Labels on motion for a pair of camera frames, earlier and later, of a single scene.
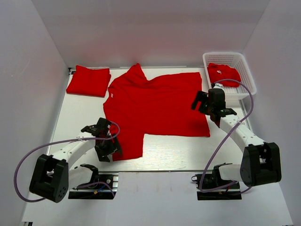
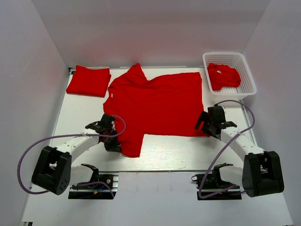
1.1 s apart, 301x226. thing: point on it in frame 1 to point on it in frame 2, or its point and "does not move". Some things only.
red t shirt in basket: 217,72 does not move
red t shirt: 135,106 does not move
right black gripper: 201,95 to 204,117
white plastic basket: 237,60 does not move
